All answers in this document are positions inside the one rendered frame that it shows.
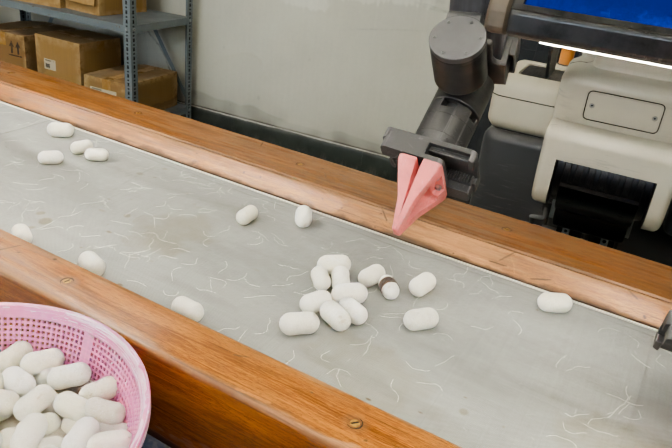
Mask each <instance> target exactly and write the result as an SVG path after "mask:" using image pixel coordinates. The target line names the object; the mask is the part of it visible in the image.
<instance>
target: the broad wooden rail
mask: <svg viewBox="0 0 672 448"><path fill-rule="evenodd" d="M0 101H1V102H4V103H7V104H10V105H13V106H16V107H19V108H21V109H24V110H27V111H30V112H33V113H36V114H39V115H42V116H44V117H47V118H50V119H53V120H56V121H59V122H62V123H69V124H71V125H72V126H73V127H76V128H79V129H82V130H85V131H88V132H91V133H93V134H96V135H99V136H102V137H105V138H108V139H111V140H114V141H116V142H119V143H122V144H125V145H128V146H131V147H134V148H137V149H139V150H142V151H145V152H148V153H151V154H154V155H157V156H160V157H162V158H165V159H168V160H171V161H174V162H177V163H180V164H183V165H186V166H188V167H191V168H194V169H197V170H200V171H203V172H206V173H209V174H211V175H214V176H217V177H220V178H223V179H226V180H229V181H232V182H234V183H237V184H240V185H243V186H246V187H249V188H252V189H255V190H257V191H260V192H263V193H266V194H269V195H272V196H275V197H278V198H281V199H283V200H286V201H289V202H292V203H295V204H298V205H306V206H308V207H310V209H312V210H315V211H318V212H321V213H324V214H327V215H329V216H332V217H335V218H338V219H341V220H344V221H347V222H350V223H352V224H355V225H358V226H361V227H364V228H367V229H370V230H373V231H376V232H378V233H381V234H384V235H387V236H390V237H393V238H396V239H399V240H401V241H404V242H407V243H410V244H413V245H416V246H419V247H422V248H424V249H427V250H430V251H433V252H436V253H439V254H442V255H445V256H447V257H450V258H453V259H456V260H459V261H462V262H465V263H468V264H471V265H473V266H476V267H479V268H482V269H485V270H488V271H491V272H494V273H496V274H499V275H502V276H505V277H508V278H511V279H514V280H517V281H519V282H522V283H525V284H528V285H531V286H534V287H537V288H540V289H542V290H545V291H548V292H551V293H564V294H567V295H568V296H570V298H571V299H572V300H574V301H577V302H580V303H583V304H586V305H589V306H591V307H594V308H597V309H600V310H603V311H606V312H609V313H612V314H614V315H617V316H620V317H623V318H626V319H629V320H632V321H635V322H637V323H640V324H643V325H646V326H649V327H652V328H655V329H659V327H660V326H661V324H662V322H663V321H664V319H665V317H666V315H667V314H668V312H669V310H672V267H671V266H668V265H665V264H661V263H658V262H655V261H652V260H648V259H645V258H642V257H639V256H635V255H632V254H629V253H626V252H622V251H619V250H616V249H613V248H609V247H606V246H603V245H600V244H596V243H593V242H590V241H586V240H583V239H580V238H577V237H573V236H570V235H567V234H564V233H560V232H557V231H554V230H551V229H547V228H544V227H541V226H538V225H534V224H531V223H528V222H525V221H521V220H518V219H515V218H512V217H508V216H505V215H502V214H499V213H495V212H492V211H489V210H485V209H482V208H479V207H476V206H472V205H469V204H466V203H463V202H459V201H456V200H453V199H450V198H445V200H444V201H442V202H441V203H439V204H438V205H436V206H435V207H434V208H432V209H431V210H429V211H428V212H426V213H425V214H423V215H422V216H420V217H419V218H417V219H416V220H415V221H414V222H413V223H412V224H411V225H410V226H409V227H408V228H407V229H406V230H405V231H404V232H403V233H402V234H401V235H400V236H398V235H395V234H394V232H393V230H392V225H393V220H394V214H395V209H396V203H397V197H398V183H397V182H394V181H390V180H386V179H384V178H381V177H378V176H375V175H371V174H368V173H365V172H362V171H358V170H355V169H352V168H349V167H345V166H342V165H339V164H336V163H332V162H329V161H326V160H323V159H319V158H316V157H313V156H310V155H306V154H303V153H300V152H297V151H293V150H290V149H287V148H284V147H280V146H277V145H274V144H271V143H267V142H264V141H261V140H258V139H254V138H251V137H248V136H245V135H241V134H238V133H235V132H231V131H228V130H225V129H222V128H218V127H215V126H212V125H209V124H205V123H202V122H199V121H196V120H192V119H189V118H186V117H183V116H179V115H176V114H173V113H170V112H166V111H163V110H160V109H157V108H153V107H150V106H147V105H144V104H140V103H137V102H134V101H131V100H127V99H124V98H121V97H118V96H114V95H111V94H108V93H105V92H101V91H98V90H95V89H92V88H88V87H85V86H82V85H79V84H75V83H72V82H69V81H66V80H62V79H59V78H56V77H53V76H49V75H46V74H43V73H40V72H36V71H33V70H30V69H27V68H23V67H20V66H17V65H13V64H10V63H7V62H4V61H2V62H0Z"/></svg>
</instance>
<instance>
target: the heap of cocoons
mask: <svg viewBox="0 0 672 448"><path fill-rule="evenodd" d="M64 360H65V357H64V354H63V352H62V351H61V350H59V349H57V348H49V349H45V350H41V351H35V352H33V348H32V346H31V344H30V343H28V342H26V341H17V342H15V343H14V344H12V345H11V346H10V347H8V348H7V349H5V350H4V351H2V352H0V448H129V445H130V441H131V436H132V434H131V433H130V432H129V431H127V428H128V426H127V423H123V421H124V419H125V416H126V410H125V407H124V406H123V405H122V404H121V403H119V402H115V401H114V399H113V401H112V400H111V399H112V398H114V396H115V395H116V391H117V389H118V388H117V384H116V381H117V380H115V379H114V377H112V376H106V377H103V378H101V379H100V380H98V381H95V380H93V381H94V382H93V381H92V380H90V379H92V378H90V377H91V369H90V367H89V366H88V365H87V364H86V363H83V362H77V363H73V364H69V365H63V364H64Z"/></svg>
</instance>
